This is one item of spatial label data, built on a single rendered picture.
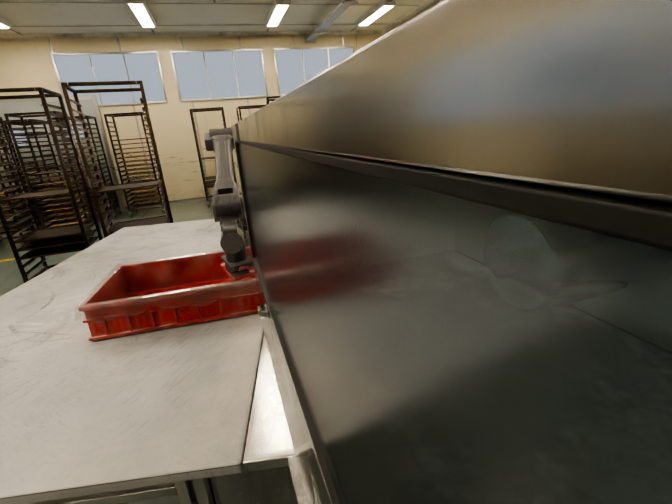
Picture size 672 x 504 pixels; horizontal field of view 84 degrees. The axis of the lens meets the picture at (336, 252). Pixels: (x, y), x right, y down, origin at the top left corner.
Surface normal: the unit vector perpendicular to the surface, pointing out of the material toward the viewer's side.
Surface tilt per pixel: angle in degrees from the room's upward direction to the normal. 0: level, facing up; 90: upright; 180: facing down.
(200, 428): 0
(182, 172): 90
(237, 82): 90
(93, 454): 0
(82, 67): 90
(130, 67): 90
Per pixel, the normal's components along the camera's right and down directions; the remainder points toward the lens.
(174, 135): 0.30, 0.28
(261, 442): -0.07, -0.95
